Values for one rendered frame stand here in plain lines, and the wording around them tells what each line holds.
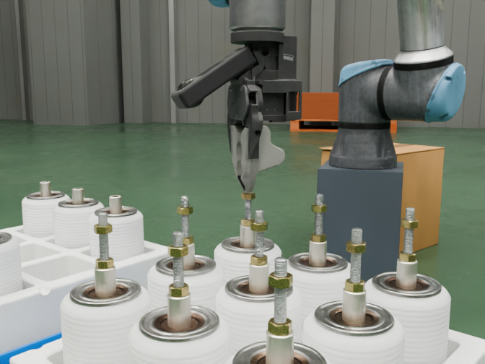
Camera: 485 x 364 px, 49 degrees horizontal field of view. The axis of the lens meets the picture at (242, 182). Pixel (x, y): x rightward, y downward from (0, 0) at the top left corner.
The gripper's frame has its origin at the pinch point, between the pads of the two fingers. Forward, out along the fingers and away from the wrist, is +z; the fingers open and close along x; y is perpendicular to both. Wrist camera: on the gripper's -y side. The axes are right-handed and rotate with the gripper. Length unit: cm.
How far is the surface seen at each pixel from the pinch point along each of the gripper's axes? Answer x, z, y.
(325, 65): 546, -43, 335
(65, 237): 34.5, 14.8, -22.0
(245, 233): -0.8, 7.2, 0.2
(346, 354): -30.1, 10.4, -2.1
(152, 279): -6.7, 9.8, -14.3
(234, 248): -1.4, 8.9, -1.7
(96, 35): 701, -84, 66
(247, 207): -0.4, 3.6, 0.7
